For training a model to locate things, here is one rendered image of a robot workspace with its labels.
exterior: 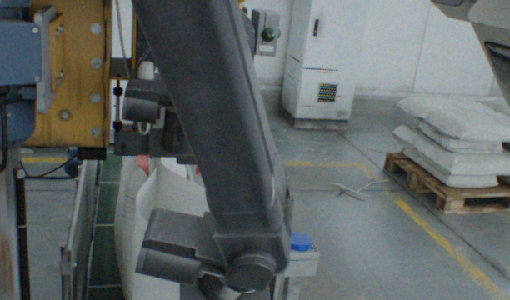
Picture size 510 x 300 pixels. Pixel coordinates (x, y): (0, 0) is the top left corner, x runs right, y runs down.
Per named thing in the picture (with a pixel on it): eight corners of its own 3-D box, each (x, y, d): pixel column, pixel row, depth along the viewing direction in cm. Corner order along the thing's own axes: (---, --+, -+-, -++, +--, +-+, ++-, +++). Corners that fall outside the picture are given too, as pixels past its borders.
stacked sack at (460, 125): (542, 147, 345) (549, 126, 340) (455, 145, 328) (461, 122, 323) (501, 127, 383) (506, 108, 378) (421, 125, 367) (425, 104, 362)
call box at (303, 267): (317, 276, 117) (320, 252, 115) (282, 277, 115) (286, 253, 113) (305, 257, 124) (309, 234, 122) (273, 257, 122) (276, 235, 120)
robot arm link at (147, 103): (197, 79, 82) (199, 56, 90) (123, 67, 81) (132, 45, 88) (187, 141, 89) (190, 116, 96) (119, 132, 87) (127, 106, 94)
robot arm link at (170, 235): (280, 268, 42) (287, 187, 48) (141, 233, 41) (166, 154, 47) (242, 327, 51) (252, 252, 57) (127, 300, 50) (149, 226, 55)
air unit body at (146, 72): (158, 141, 106) (162, 65, 101) (134, 140, 105) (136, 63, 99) (157, 133, 110) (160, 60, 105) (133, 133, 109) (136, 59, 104)
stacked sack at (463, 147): (504, 159, 350) (509, 140, 346) (446, 156, 343) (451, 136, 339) (456, 129, 412) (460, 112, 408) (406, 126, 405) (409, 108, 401)
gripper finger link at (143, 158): (136, 160, 105) (137, 129, 98) (172, 160, 107) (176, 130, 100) (136, 187, 101) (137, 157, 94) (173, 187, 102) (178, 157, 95)
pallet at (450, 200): (584, 210, 379) (590, 192, 374) (442, 214, 345) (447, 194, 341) (506, 167, 453) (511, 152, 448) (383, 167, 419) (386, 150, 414)
